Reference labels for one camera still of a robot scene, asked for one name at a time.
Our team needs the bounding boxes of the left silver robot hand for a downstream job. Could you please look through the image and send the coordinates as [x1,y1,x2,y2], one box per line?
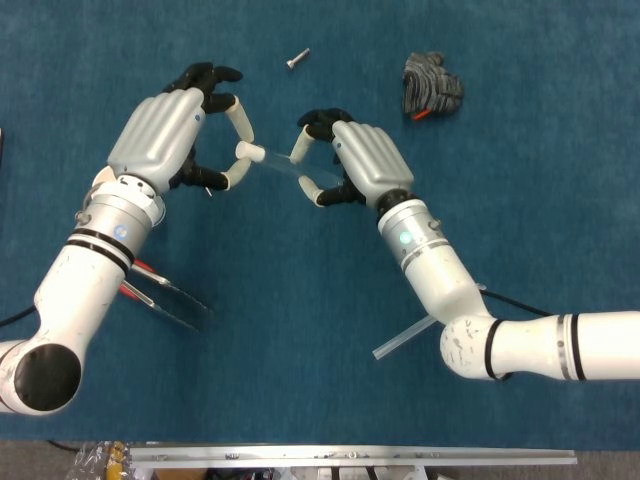
[107,62,259,196]

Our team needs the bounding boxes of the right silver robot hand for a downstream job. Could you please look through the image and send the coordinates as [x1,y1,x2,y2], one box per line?
[289,108,416,209]

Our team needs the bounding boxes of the small white cylinder cap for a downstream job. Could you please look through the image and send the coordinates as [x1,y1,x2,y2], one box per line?
[233,140,266,162]

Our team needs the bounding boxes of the transparent test tube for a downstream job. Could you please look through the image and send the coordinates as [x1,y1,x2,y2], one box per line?
[262,147,346,189]

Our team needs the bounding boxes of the striped grey folded cloth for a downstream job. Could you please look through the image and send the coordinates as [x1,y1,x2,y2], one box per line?
[401,51,465,122]

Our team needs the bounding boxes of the metal bolt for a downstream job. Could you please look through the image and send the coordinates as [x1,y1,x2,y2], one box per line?
[285,47,312,71]

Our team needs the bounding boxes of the blue table cloth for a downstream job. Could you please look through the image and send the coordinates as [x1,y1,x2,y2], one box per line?
[0,0,640,449]

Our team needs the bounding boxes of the frosted translucent plastic strip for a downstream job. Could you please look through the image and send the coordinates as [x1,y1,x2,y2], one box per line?
[372,315,436,361]

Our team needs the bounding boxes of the clear plastic wrapping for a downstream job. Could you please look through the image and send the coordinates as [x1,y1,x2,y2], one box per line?
[64,440,132,480]

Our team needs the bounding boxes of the metal tongs red handles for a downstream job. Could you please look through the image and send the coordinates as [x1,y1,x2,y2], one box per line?
[119,258,214,332]

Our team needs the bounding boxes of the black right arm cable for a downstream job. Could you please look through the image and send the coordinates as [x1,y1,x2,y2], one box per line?
[479,289,554,317]

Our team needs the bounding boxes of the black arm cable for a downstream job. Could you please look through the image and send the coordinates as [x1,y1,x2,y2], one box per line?
[479,289,554,317]
[0,305,39,329]

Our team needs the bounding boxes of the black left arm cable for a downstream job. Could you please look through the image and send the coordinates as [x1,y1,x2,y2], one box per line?
[0,305,39,329]

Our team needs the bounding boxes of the aluminium rail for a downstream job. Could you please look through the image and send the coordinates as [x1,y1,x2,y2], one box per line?
[128,446,578,471]

